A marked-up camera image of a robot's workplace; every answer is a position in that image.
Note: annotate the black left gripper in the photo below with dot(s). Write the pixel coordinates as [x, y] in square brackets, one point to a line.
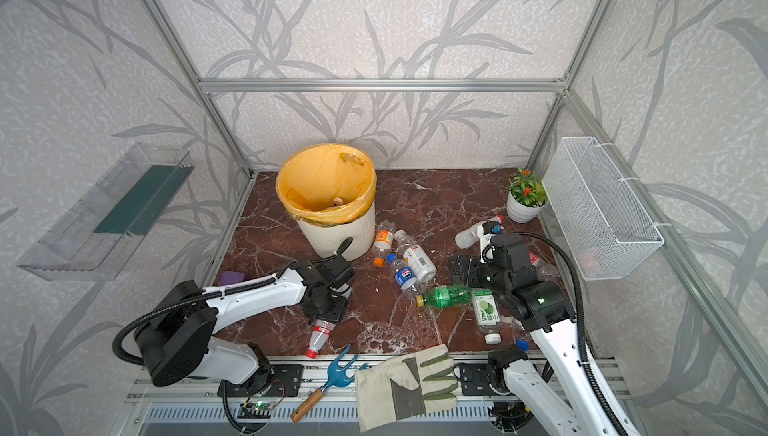
[338, 313]

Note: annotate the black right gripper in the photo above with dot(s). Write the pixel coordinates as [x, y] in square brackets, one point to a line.
[473, 263]

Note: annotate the red cap white label bottle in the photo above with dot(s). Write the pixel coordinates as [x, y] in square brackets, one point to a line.
[321, 332]

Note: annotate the green plastic soda bottle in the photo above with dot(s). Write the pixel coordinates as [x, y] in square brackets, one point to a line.
[441, 297]

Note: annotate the lime label clear bottle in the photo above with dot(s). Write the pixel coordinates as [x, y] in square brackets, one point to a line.
[487, 317]

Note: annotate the white label vitamin bottle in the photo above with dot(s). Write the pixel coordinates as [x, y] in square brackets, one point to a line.
[415, 256]

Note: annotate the blue pepsi label bottle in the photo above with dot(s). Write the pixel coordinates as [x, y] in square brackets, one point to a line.
[404, 276]

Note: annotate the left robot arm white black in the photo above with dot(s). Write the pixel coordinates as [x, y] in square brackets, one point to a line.
[178, 339]

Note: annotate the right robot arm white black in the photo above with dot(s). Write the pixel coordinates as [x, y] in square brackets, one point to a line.
[570, 395]

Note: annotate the white plastic trash bin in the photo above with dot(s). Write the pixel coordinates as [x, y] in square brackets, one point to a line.
[325, 240]

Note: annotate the yellow bin liner bag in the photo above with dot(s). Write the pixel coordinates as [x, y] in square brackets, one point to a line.
[309, 181]

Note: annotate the red cap white bottle right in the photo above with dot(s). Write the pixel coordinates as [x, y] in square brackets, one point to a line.
[466, 238]

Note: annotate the orange cap small bottle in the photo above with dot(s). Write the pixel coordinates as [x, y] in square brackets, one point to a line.
[382, 245]

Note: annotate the blue garden hand fork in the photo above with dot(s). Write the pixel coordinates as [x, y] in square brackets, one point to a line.
[338, 376]

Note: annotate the blue cap pepsi bottle front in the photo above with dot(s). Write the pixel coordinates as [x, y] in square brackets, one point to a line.
[522, 336]

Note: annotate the potted plant white pot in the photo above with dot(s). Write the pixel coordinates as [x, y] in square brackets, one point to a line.
[526, 196]

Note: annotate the purple silicone spatula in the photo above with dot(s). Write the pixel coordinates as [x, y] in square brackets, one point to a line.
[231, 278]

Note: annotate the beige green work glove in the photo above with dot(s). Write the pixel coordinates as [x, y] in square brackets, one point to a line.
[410, 385]

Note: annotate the green circuit board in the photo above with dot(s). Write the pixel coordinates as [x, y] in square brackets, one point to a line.
[257, 409]

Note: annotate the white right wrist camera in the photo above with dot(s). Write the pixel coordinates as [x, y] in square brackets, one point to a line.
[486, 231]

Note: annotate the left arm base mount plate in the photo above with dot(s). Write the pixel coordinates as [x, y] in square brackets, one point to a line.
[285, 382]

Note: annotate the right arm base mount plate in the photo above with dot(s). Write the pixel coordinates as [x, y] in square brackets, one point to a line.
[474, 380]

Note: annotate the white wire mesh basket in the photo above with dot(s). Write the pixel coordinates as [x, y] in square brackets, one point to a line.
[607, 228]

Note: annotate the clear acrylic wall shelf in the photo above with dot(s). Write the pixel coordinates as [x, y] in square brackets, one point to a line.
[95, 239]

